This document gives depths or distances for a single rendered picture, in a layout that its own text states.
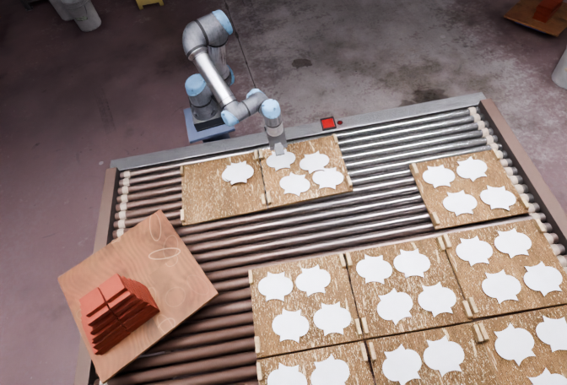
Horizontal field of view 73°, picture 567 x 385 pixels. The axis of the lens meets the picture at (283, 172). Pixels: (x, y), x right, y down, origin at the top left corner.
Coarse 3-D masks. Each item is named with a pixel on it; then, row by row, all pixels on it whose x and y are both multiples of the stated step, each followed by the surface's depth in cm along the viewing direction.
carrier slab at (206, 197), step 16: (224, 160) 200; (240, 160) 199; (192, 176) 196; (208, 176) 195; (256, 176) 192; (192, 192) 191; (208, 192) 190; (224, 192) 189; (240, 192) 188; (256, 192) 187; (192, 208) 186; (208, 208) 185; (224, 208) 184; (240, 208) 183; (256, 208) 182; (192, 224) 182
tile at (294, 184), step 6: (282, 180) 188; (288, 180) 188; (294, 180) 187; (300, 180) 187; (306, 180) 187; (282, 186) 186; (288, 186) 186; (294, 186) 185; (300, 186) 185; (306, 186) 185; (288, 192) 184; (294, 192) 183
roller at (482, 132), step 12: (468, 132) 195; (480, 132) 194; (492, 132) 194; (408, 144) 195; (420, 144) 194; (432, 144) 195; (348, 156) 195; (360, 156) 195; (372, 156) 196; (144, 192) 196; (156, 192) 196; (168, 192) 196
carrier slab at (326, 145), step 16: (288, 144) 201; (304, 144) 200; (320, 144) 199; (336, 160) 192; (272, 176) 191; (272, 192) 186; (304, 192) 184; (320, 192) 183; (336, 192) 182; (272, 208) 182
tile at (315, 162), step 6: (306, 156) 194; (312, 156) 194; (318, 156) 193; (324, 156) 192; (300, 162) 193; (306, 162) 192; (312, 162) 192; (318, 162) 191; (324, 162) 190; (306, 168) 190; (312, 168) 189; (318, 168) 189
